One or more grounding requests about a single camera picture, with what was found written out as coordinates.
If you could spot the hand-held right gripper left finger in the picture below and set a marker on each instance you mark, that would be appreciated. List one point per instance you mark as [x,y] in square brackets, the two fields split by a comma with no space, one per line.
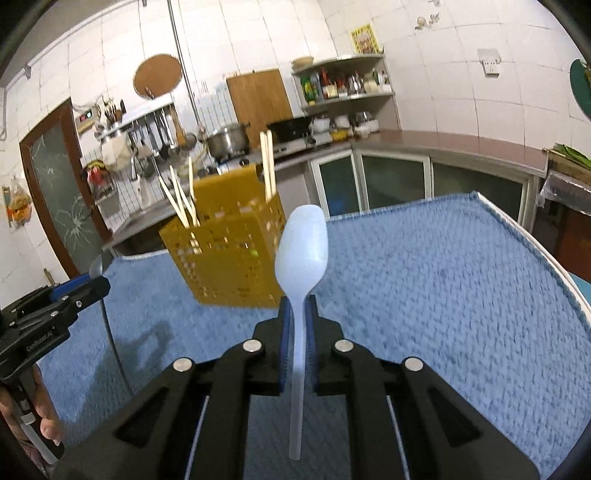
[286,341]

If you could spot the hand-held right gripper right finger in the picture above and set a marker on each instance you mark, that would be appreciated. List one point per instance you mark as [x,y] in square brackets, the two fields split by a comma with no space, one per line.
[311,341]

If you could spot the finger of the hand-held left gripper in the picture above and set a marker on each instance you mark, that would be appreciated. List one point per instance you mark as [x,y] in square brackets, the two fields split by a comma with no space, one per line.
[69,288]
[94,288]

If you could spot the grey metal spoon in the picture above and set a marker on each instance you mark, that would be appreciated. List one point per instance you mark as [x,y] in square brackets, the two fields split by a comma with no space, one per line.
[96,267]

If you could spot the light blue plastic spoon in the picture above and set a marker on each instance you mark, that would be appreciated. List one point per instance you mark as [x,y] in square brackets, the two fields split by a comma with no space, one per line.
[302,249]

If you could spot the yellow perforated utensil holder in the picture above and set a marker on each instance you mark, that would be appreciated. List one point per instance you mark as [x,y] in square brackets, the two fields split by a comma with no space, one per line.
[221,267]

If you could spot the person's left hand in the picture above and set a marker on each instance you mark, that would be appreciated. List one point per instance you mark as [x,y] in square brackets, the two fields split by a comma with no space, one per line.
[46,413]

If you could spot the steel sink counter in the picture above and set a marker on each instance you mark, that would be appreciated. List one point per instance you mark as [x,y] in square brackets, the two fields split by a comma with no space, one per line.
[138,221]

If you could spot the hanging plastic bag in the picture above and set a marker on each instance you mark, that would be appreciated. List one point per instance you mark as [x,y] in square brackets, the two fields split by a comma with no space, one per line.
[18,203]

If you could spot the brown framed glass door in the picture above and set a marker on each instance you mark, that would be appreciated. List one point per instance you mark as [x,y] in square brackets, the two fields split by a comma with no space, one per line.
[55,184]

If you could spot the blue knitted blanket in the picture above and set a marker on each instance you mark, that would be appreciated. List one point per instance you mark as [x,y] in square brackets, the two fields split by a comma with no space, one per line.
[438,300]

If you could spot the white plastic bag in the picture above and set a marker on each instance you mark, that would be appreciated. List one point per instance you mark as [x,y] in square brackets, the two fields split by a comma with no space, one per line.
[117,152]

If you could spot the row of hanging ladles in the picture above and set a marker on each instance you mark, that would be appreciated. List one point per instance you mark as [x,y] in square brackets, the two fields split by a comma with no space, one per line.
[178,129]

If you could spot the glass door kitchen cabinet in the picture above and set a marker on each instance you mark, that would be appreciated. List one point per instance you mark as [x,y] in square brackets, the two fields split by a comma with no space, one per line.
[392,180]

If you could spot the steel cooking pot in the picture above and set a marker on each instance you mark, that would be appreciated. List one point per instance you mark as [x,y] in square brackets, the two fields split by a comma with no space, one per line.
[226,143]

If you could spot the steel gas stove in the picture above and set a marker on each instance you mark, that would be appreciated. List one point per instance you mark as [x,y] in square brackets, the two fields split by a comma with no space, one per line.
[300,145]

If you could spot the yellow food packet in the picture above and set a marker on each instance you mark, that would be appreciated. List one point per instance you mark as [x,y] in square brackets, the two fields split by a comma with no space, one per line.
[339,135]

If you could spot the black wok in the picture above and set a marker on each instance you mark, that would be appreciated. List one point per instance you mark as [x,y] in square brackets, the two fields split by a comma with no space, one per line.
[288,128]

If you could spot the round woven board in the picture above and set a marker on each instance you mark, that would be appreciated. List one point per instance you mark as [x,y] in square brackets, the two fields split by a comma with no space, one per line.
[157,74]

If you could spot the steel bowl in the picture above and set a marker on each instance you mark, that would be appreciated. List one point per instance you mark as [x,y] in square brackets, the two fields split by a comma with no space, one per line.
[364,116]

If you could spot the wooden cutting board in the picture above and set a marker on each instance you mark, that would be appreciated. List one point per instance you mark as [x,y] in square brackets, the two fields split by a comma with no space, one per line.
[258,101]

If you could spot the grey corner shelf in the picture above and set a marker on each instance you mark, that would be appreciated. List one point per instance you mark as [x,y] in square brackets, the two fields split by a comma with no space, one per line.
[351,97]

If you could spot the row of condiment bottles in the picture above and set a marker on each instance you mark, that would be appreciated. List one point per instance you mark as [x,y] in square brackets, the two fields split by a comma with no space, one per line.
[323,87]

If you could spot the plastic covered side table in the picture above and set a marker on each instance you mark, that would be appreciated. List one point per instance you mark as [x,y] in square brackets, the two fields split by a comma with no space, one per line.
[568,221]

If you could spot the green vegetables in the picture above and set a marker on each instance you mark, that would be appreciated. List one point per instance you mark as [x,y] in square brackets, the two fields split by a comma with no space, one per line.
[572,154]

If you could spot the green round tray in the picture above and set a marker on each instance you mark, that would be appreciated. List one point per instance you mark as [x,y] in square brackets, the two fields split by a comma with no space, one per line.
[581,92]

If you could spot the grey wall pipe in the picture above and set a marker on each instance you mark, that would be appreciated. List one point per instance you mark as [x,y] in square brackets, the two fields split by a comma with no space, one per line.
[182,69]

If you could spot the yellow wall poster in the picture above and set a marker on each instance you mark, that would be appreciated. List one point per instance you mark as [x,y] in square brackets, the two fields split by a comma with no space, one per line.
[364,39]

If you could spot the white wall socket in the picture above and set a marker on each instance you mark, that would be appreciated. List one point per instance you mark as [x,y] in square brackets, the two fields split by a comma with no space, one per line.
[489,62]

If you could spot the wall hook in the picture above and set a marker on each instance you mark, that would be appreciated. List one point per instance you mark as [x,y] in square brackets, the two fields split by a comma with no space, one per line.
[420,23]
[435,18]

